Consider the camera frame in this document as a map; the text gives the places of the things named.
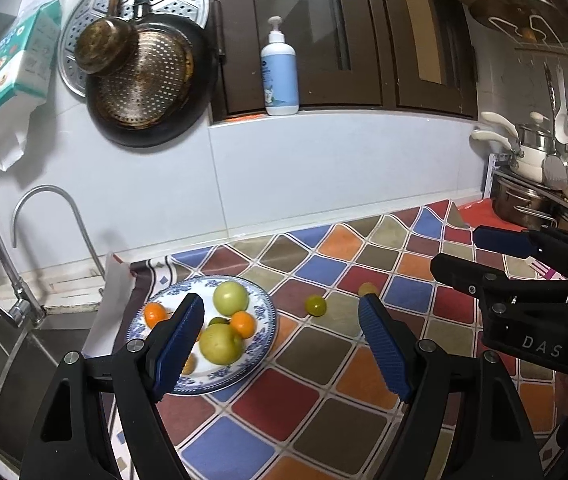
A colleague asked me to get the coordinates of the white blue pump bottle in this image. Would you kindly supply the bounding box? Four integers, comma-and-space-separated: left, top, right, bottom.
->
260, 16, 301, 117

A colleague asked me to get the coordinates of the white ladle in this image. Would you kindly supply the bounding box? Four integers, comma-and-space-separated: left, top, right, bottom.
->
555, 65, 568, 143

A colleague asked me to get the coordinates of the steel spatula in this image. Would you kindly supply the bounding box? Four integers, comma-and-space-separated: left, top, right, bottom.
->
544, 62, 568, 191

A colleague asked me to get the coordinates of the steel sink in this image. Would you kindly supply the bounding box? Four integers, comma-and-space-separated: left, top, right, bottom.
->
0, 310, 100, 471

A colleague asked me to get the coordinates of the large steel pot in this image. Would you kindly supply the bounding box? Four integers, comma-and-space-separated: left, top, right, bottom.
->
492, 175, 559, 231

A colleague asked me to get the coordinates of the white plastic sheet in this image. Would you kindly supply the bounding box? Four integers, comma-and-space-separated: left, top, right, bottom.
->
84, 252, 137, 361

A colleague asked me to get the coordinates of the white pot with handle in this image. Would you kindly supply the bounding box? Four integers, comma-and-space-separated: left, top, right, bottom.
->
471, 111, 549, 181

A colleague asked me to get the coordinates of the chrome mixer faucet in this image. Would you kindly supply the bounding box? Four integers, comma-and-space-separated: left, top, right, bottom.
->
0, 165, 47, 328

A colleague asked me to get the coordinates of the steel pot with lid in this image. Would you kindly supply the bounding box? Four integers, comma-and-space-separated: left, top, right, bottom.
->
518, 112, 557, 158

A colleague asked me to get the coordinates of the teal white paper pack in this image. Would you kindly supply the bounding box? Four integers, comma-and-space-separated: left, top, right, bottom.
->
0, 0, 62, 143

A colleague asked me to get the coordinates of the blue white patterned plate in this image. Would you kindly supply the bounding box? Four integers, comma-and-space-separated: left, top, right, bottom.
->
129, 275, 279, 397

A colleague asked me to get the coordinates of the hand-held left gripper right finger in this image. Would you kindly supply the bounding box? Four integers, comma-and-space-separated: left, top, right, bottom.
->
358, 294, 549, 480

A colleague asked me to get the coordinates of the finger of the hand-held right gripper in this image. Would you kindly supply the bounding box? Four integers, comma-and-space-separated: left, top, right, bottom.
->
431, 254, 568, 311
474, 226, 568, 281

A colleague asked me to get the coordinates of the round wooden board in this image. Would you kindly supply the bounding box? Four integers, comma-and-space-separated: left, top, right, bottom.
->
454, 0, 568, 46

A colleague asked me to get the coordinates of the dark wooden window frame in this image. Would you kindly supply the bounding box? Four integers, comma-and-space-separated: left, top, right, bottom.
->
201, 0, 479, 123

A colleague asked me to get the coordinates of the colourful checkered tablecloth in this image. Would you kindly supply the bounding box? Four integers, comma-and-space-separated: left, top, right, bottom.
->
104, 199, 568, 480

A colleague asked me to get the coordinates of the clear plastic bag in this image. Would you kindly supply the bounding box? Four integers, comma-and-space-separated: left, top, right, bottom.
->
0, 105, 32, 173

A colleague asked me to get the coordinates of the green apple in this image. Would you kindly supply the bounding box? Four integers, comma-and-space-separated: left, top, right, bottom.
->
199, 322, 245, 365
213, 281, 251, 315

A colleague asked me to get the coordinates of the pink white packet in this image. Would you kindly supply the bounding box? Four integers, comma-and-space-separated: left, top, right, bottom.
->
524, 255, 562, 281

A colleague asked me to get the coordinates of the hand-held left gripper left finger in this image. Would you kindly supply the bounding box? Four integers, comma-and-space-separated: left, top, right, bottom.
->
19, 292, 207, 480

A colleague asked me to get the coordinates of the brass pot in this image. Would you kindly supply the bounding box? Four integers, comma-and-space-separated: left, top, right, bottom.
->
74, 0, 140, 76

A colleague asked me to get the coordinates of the black perforated pan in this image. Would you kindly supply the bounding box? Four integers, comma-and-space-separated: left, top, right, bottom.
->
85, 0, 215, 148

